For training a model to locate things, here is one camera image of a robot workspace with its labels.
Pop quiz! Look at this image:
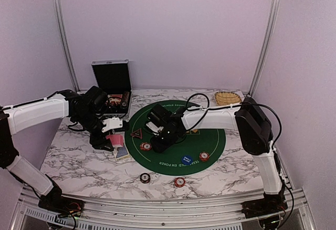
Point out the red-backed playing card deck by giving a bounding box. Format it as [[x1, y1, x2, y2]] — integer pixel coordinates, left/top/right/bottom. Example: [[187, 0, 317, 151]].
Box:
[[107, 134, 124, 148]]

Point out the red chip stack mat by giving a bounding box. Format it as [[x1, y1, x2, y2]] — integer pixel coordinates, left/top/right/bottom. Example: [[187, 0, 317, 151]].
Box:
[[140, 142, 152, 151], [199, 152, 210, 162]]

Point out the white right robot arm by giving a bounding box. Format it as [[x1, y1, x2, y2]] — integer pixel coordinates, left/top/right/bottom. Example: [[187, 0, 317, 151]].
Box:
[[145, 97, 288, 217]]

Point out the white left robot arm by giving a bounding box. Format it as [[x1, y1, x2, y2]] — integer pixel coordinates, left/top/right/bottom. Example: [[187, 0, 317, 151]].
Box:
[[1, 86, 113, 213]]

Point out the green round poker mat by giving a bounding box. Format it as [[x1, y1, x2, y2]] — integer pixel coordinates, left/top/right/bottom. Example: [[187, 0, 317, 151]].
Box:
[[124, 103, 226, 176]]

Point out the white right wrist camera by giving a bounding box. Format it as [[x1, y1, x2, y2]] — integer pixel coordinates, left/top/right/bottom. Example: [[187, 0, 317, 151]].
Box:
[[145, 121, 164, 134]]

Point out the aluminium poker chip case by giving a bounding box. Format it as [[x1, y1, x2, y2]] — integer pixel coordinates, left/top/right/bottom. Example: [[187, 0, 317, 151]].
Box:
[[91, 59, 132, 118]]

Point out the blue small blind button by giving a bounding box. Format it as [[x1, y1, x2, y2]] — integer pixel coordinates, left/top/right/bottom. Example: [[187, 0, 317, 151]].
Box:
[[181, 155, 193, 165]]

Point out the black triangular all-in button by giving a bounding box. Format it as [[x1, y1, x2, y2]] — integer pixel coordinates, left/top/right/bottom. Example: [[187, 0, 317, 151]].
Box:
[[130, 128, 143, 139]]

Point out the blue-backed playing card deck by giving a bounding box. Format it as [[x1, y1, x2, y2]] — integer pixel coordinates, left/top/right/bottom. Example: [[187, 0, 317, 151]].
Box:
[[113, 146, 130, 161]]

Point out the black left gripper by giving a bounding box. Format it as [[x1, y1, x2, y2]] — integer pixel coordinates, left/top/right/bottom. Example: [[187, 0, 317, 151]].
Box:
[[73, 110, 113, 151]]

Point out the orange-red 5 chip stack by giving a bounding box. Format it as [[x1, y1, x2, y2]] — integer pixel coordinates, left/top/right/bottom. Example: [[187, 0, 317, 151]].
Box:
[[174, 177, 185, 187]]

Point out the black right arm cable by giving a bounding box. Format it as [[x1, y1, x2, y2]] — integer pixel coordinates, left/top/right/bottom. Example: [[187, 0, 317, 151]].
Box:
[[183, 93, 284, 144]]

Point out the woven yellow bamboo tray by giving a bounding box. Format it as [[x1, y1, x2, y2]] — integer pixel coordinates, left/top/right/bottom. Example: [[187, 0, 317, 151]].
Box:
[[214, 91, 242, 106]]

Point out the left aluminium frame post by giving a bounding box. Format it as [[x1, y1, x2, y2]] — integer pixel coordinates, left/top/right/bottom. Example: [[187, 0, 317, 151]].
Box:
[[53, 0, 80, 91]]

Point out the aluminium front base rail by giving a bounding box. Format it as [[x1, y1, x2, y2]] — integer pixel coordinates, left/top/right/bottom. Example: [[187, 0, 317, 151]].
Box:
[[9, 188, 317, 229]]

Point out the right aluminium frame post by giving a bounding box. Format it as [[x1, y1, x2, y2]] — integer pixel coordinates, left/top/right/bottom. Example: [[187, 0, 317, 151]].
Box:
[[248, 0, 280, 96]]

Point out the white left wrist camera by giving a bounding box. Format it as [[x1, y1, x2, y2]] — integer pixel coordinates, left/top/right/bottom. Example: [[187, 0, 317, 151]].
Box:
[[101, 117, 123, 133]]

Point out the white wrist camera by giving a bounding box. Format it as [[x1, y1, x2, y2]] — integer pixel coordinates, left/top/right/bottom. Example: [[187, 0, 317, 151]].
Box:
[[145, 121, 164, 134], [101, 117, 123, 133]]

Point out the aluminium frame post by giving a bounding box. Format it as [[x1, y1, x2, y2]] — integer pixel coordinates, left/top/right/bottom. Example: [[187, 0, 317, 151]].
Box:
[[248, 0, 280, 96], [53, 0, 80, 91]]

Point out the dark red 100 chip stack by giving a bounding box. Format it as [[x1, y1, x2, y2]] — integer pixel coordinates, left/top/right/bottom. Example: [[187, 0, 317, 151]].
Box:
[[140, 173, 151, 184]]

